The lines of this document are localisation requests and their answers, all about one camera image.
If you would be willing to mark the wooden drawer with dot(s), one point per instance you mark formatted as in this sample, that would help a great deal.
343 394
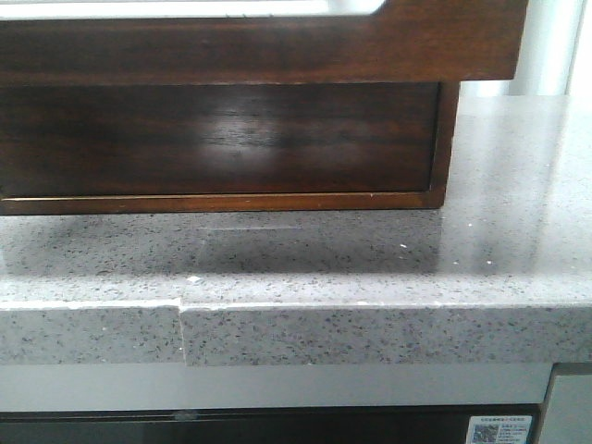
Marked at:
404 41
231 148

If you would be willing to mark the dark wooden drawer cabinet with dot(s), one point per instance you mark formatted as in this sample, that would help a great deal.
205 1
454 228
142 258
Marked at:
444 139

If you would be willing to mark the white QR code label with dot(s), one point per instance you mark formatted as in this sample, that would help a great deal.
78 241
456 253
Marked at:
499 429

